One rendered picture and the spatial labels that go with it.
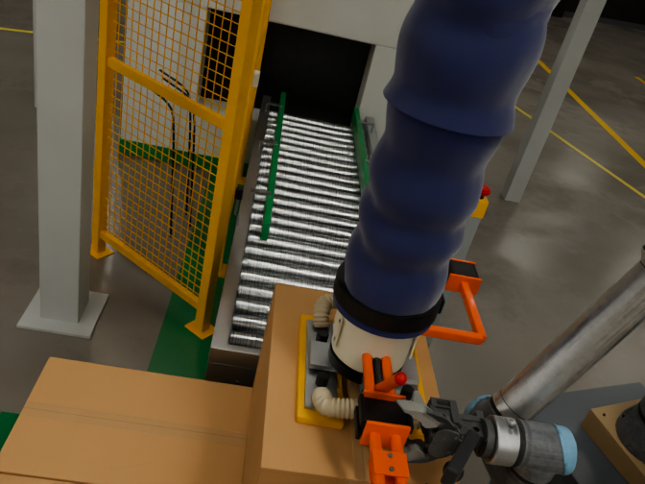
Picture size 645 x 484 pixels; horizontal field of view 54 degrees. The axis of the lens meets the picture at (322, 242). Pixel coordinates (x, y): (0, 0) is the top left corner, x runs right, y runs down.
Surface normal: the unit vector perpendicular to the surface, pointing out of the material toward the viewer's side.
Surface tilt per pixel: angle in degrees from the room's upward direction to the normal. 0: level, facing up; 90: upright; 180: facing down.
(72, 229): 90
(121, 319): 0
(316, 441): 0
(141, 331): 0
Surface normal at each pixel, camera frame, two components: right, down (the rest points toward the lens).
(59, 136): 0.01, 0.53
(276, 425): 0.21, -0.83
